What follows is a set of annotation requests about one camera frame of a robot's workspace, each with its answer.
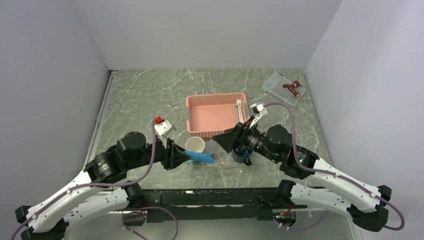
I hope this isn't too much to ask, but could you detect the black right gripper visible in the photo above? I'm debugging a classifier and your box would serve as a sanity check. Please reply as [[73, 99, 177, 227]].
[[212, 115, 280, 163]]

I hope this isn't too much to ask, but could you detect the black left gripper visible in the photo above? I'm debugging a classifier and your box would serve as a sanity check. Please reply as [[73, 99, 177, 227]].
[[125, 134, 191, 170]]

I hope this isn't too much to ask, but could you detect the clear textured plastic tray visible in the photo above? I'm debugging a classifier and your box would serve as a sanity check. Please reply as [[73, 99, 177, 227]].
[[191, 138, 245, 169]]

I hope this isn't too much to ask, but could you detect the dark blue mug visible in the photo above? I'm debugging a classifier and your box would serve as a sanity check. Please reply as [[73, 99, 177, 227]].
[[232, 148, 253, 166]]

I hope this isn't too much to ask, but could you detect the light blue mug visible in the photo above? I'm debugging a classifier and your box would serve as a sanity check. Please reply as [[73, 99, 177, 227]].
[[185, 136, 206, 153]]

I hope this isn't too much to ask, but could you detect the blue toothpaste tube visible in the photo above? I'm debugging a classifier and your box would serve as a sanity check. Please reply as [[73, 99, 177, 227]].
[[184, 150, 215, 165]]

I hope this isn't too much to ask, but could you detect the pink plastic perforated basket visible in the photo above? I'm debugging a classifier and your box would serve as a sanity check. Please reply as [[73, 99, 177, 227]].
[[186, 92, 249, 139]]

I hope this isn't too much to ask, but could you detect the white toothbrush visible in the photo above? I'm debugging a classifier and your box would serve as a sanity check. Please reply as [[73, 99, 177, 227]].
[[238, 103, 245, 123], [235, 99, 243, 123]]

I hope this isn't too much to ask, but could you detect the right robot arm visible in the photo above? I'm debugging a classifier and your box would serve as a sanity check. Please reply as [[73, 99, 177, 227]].
[[212, 123, 392, 232]]

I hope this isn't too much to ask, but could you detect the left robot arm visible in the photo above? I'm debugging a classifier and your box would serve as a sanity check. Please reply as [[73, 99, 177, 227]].
[[11, 131, 191, 240]]

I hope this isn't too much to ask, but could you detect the clear plastic organizer box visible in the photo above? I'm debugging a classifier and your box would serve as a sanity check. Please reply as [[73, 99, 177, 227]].
[[262, 72, 306, 107]]

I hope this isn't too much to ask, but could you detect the brown copper faucet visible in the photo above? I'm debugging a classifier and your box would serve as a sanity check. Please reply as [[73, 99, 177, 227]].
[[282, 80, 301, 98]]

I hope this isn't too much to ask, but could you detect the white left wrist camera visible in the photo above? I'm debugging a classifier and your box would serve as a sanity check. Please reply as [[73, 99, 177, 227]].
[[154, 116, 176, 149]]

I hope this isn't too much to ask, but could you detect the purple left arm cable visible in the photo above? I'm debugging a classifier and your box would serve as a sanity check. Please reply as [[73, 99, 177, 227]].
[[9, 119, 180, 240]]

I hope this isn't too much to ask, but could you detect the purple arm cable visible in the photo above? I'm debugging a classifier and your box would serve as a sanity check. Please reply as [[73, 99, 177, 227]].
[[263, 101, 406, 232], [9, 119, 180, 240]]

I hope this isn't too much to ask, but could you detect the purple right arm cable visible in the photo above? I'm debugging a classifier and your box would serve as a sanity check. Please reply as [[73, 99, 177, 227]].
[[263, 101, 406, 232]]

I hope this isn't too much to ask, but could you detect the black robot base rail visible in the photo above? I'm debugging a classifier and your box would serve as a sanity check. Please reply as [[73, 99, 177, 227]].
[[123, 187, 296, 223]]

